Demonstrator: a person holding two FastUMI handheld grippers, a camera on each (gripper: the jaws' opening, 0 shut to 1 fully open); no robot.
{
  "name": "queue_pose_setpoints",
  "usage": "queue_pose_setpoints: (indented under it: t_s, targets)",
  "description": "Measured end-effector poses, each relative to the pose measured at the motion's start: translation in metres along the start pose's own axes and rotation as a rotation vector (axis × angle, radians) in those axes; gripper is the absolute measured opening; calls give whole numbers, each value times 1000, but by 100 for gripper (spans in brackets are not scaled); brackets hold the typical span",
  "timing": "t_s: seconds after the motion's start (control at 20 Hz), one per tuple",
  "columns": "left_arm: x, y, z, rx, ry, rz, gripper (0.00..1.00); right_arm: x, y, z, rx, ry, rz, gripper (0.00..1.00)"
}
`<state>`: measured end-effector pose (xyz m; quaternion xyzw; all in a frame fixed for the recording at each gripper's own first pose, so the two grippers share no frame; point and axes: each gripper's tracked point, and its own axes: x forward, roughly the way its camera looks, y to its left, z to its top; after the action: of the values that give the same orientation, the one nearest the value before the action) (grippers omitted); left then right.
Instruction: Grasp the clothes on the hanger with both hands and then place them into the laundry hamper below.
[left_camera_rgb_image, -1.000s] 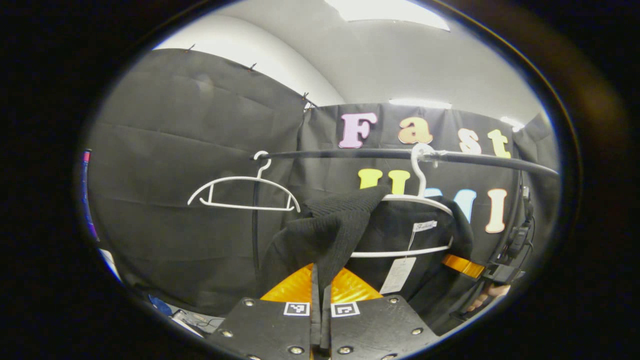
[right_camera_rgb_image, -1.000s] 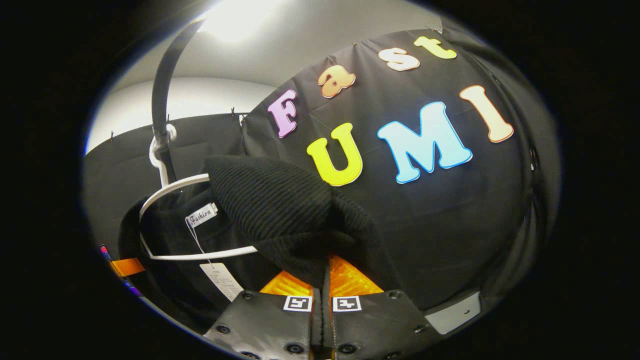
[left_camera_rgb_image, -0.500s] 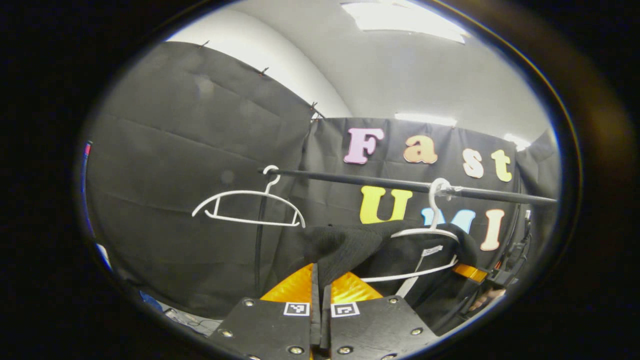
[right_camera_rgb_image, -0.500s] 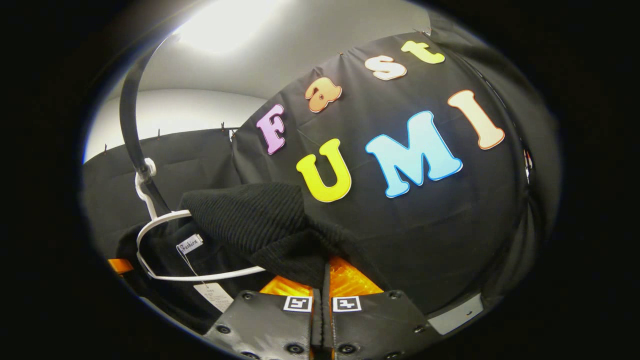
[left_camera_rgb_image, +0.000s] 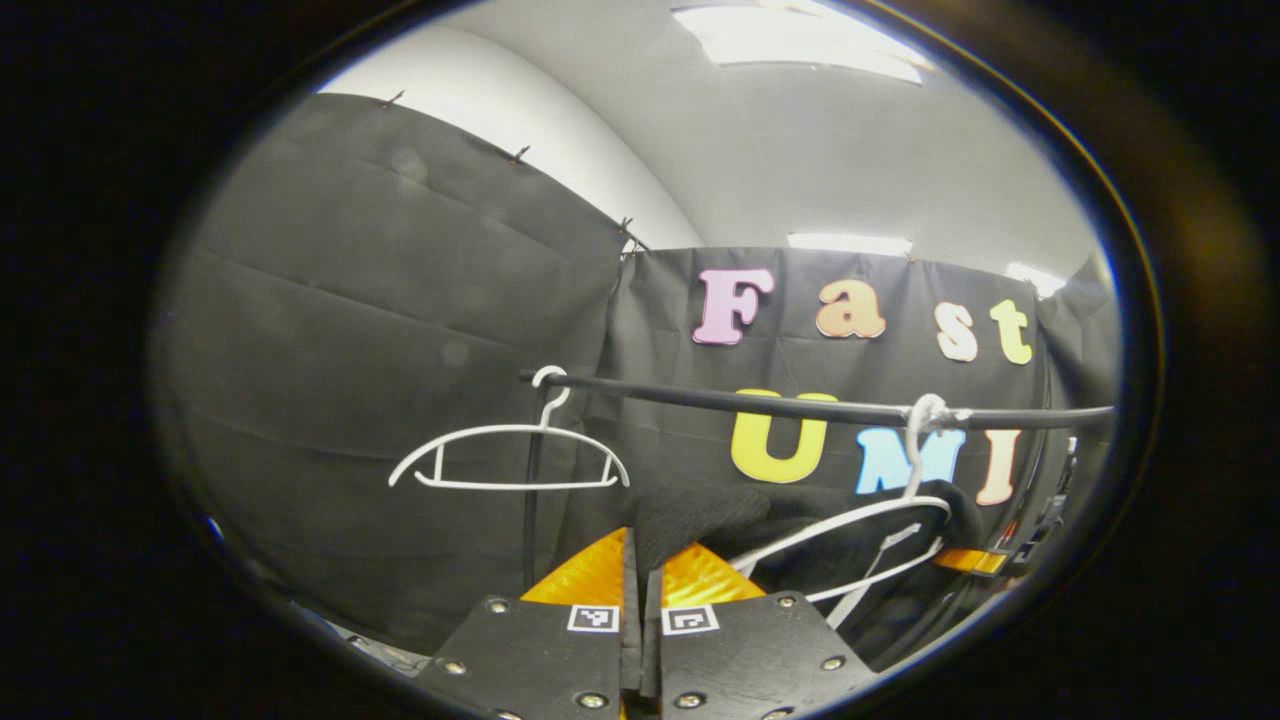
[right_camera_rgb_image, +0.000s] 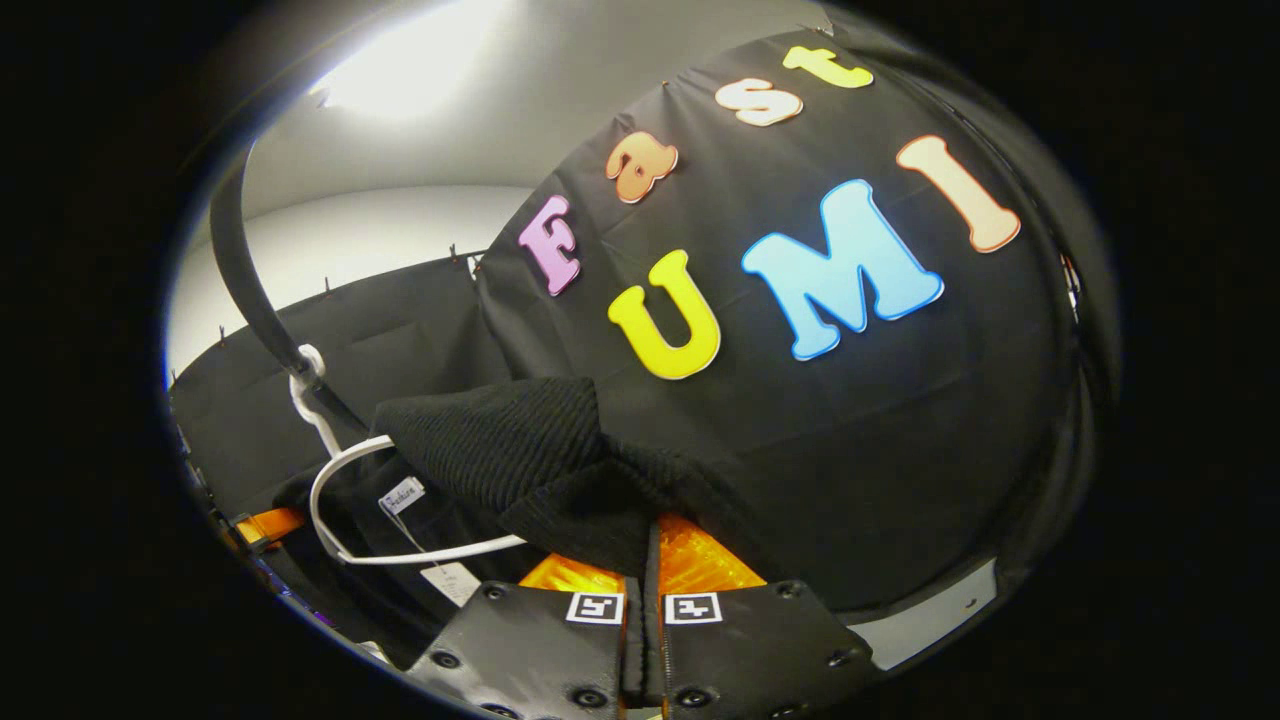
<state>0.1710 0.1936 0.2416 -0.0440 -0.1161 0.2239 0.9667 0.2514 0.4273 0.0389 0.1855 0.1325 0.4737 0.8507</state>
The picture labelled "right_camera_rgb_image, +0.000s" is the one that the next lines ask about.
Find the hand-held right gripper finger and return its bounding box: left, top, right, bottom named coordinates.
left=648, top=515, right=881, bottom=720
left=405, top=520, right=651, bottom=720

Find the black knit garment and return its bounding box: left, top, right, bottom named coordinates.
left=275, top=375, right=761, bottom=671

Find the white plastic hanger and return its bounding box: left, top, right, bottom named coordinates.
left=288, top=345, right=526, bottom=566

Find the black metal clothes rack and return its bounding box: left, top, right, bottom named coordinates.
left=208, top=140, right=371, bottom=431

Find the black backdrop cloth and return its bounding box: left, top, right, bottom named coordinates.
left=168, top=25, right=1121, bottom=621

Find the large ceiling light panel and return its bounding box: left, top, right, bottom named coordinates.
left=310, top=0, right=511, bottom=121

